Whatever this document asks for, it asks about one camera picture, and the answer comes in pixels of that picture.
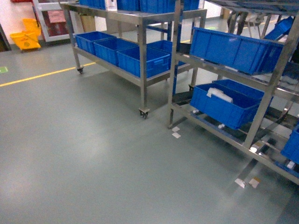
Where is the steel flow rack shelf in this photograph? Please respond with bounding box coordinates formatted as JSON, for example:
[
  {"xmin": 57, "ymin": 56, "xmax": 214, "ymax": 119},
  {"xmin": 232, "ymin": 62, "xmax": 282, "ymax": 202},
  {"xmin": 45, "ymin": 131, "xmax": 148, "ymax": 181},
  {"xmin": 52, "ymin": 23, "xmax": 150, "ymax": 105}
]
[{"xmin": 168, "ymin": 0, "xmax": 299, "ymax": 183}]

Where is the blue cart crate front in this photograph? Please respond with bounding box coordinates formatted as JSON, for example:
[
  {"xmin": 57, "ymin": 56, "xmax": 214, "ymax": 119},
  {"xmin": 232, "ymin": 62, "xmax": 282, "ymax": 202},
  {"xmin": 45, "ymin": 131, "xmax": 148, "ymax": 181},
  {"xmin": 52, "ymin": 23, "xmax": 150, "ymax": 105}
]
[{"xmin": 116, "ymin": 46, "xmax": 171, "ymax": 78}]

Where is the blue cart crate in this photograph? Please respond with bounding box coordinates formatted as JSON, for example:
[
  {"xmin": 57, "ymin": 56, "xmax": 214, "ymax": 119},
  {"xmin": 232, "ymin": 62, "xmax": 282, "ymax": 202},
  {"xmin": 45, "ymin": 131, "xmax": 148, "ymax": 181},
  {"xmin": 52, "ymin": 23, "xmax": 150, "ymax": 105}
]
[
  {"xmin": 93, "ymin": 38, "xmax": 138, "ymax": 66},
  {"xmin": 74, "ymin": 31, "xmax": 116, "ymax": 55},
  {"xmin": 116, "ymin": 46, "xmax": 171, "ymax": 78}
]

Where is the steel wheeled cart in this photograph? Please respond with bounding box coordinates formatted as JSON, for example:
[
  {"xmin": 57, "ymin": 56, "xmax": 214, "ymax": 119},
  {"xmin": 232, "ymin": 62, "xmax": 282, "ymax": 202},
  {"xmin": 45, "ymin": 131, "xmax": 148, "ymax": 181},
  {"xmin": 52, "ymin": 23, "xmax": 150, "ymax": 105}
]
[{"xmin": 58, "ymin": 0, "xmax": 208, "ymax": 119}]

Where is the blue cart crate middle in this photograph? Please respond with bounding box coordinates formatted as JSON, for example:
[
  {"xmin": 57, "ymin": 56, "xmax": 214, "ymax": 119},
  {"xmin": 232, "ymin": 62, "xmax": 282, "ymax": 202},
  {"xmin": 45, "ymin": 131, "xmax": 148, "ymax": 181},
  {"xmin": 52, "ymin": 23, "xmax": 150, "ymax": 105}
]
[{"xmin": 93, "ymin": 38, "xmax": 138, "ymax": 66}]

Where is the blue crate with white bag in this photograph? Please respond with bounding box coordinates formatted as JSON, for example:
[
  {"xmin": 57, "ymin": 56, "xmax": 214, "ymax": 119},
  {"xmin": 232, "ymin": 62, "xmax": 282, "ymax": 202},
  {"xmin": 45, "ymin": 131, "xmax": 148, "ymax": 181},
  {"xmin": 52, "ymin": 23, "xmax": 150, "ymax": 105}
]
[{"xmin": 190, "ymin": 83, "xmax": 261, "ymax": 130}]

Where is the blue crate rear lower rack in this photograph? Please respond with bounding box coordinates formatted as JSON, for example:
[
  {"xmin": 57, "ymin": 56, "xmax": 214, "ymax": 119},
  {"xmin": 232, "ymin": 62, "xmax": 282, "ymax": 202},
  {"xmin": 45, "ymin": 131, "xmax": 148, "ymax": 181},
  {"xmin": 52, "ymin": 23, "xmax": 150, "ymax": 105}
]
[{"xmin": 212, "ymin": 79, "xmax": 264, "ymax": 101}]

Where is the blue cart crate back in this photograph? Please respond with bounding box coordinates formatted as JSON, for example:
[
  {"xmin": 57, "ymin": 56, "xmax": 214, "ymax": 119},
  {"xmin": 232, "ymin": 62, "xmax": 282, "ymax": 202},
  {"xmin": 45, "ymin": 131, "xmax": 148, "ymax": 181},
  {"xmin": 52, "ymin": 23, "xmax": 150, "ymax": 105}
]
[{"xmin": 74, "ymin": 31, "xmax": 116, "ymax": 55}]

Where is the blue crate on rack top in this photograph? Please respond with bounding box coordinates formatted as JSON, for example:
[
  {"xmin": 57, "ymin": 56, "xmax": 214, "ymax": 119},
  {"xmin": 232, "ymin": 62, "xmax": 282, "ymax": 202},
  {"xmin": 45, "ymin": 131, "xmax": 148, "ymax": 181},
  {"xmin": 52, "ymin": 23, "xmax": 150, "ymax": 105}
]
[{"xmin": 190, "ymin": 28, "xmax": 284, "ymax": 75}]

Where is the yellow mop bucket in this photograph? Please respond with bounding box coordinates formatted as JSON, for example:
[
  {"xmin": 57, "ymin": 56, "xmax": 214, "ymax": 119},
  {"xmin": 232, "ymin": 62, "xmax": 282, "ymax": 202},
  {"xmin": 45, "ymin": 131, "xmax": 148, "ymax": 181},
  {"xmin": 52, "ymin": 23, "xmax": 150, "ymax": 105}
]
[{"xmin": 10, "ymin": 18, "xmax": 42, "ymax": 51}]

